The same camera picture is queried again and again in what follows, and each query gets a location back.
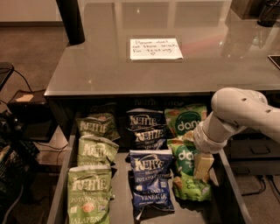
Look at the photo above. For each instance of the dark tablet on counter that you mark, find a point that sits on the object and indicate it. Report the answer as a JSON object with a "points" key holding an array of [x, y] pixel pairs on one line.
{"points": [[275, 59]]}

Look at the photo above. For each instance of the front green jalapeno chip bag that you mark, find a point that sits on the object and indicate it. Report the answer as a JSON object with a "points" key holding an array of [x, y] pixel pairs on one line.
{"points": [[88, 194]]}

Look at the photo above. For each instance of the black cylindrical post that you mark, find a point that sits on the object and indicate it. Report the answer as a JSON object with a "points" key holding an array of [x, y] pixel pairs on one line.
{"points": [[70, 13]]}

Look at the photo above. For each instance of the green dang rice chips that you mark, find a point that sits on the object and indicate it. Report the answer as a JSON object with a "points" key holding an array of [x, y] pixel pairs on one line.
{"points": [[182, 120], [184, 185]]}

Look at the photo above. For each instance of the back green Kettle chip bag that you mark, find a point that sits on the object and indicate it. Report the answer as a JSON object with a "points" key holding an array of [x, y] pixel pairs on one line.
{"points": [[99, 125]]}

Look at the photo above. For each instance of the black mesh pen cup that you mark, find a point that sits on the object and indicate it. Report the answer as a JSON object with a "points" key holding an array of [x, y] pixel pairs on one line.
{"points": [[270, 13]]}

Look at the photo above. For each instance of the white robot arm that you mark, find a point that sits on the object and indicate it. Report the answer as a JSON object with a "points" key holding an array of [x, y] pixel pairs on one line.
{"points": [[214, 126]]}

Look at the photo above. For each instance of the front blue Kettle chip bag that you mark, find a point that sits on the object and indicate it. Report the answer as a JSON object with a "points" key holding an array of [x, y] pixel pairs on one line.
{"points": [[151, 172]]}

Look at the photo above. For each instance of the back dark blue Kettle bag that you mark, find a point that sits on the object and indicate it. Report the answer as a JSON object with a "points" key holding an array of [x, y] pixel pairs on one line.
{"points": [[143, 118]]}

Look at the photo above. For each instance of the black equipment at left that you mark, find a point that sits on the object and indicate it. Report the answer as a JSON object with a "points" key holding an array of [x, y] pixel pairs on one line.
{"points": [[17, 162]]}

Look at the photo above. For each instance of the dark lower cabinet drawers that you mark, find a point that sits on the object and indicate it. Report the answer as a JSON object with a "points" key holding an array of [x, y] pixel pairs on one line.
{"points": [[252, 156]]}

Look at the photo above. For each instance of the dark box with tape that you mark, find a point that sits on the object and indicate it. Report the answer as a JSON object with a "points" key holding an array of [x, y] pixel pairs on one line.
{"points": [[33, 112]]}

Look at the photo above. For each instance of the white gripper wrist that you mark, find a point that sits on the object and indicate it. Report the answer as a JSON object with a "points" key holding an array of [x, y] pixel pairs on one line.
{"points": [[203, 140]]}

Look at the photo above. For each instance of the middle green Kettle chip bag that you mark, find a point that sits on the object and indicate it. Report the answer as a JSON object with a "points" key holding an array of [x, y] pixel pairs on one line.
{"points": [[94, 150]]}

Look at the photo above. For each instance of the white handwritten paper note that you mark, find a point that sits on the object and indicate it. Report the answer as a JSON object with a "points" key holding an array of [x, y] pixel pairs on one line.
{"points": [[154, 49]]}

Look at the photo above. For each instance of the open grey top drawer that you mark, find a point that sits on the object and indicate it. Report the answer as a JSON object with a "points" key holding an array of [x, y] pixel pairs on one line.
{"points": [[226, 207]]}

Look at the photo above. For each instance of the middle dark blue Kettle bag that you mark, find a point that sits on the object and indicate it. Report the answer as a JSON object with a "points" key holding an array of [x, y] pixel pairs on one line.
{"points": [[149, 139]]}

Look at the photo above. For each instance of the dark blue kettle bag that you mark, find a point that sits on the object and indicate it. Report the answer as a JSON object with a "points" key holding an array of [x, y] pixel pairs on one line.
{"points": [[143, 118], [149, 139]]}

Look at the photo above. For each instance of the green kettle chip bag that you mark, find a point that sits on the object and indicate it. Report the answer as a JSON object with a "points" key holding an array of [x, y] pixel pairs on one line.
{"points": [[99, 125], [94, 150]]}

